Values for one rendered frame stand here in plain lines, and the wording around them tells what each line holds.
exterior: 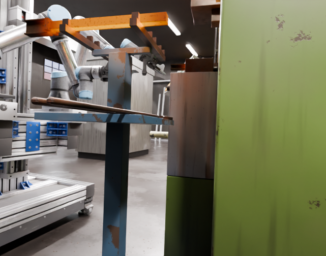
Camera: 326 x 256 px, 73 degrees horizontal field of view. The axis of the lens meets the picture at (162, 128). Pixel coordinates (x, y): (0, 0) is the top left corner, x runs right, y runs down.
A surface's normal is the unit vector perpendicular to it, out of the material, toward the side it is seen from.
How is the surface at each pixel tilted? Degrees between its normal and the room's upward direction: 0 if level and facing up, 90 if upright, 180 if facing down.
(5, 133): 90
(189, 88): 90
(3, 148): 90
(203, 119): 90
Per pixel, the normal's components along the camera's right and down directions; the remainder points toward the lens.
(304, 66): -0.22, 0.00
